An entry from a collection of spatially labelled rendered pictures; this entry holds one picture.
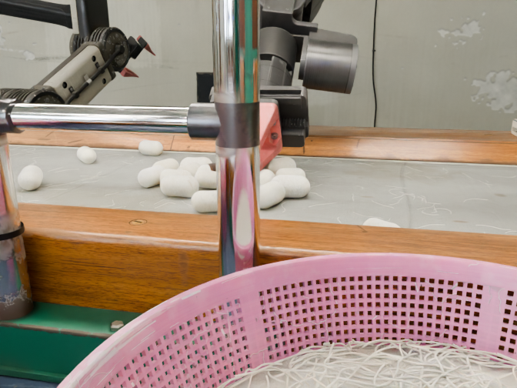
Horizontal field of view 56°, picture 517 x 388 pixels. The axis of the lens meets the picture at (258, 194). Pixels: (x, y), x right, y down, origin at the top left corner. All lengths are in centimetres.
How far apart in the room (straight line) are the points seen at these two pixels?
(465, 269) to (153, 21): 258
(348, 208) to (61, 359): 26
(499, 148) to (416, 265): 41
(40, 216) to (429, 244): 26
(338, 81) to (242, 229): 34
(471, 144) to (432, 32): 191
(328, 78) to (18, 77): 276
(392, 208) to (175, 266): 22
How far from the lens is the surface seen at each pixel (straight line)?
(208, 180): 47
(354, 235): 31
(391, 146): 64
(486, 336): 28
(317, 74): 56
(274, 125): 50
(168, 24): 273
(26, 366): 36
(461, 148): 65
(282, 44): 57
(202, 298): 23
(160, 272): 31
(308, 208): 43
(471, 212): 45
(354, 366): 25
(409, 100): 255
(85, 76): 119
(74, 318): 33
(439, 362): 25
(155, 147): 64
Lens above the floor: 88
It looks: 17 degrees down
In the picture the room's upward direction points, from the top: straight up
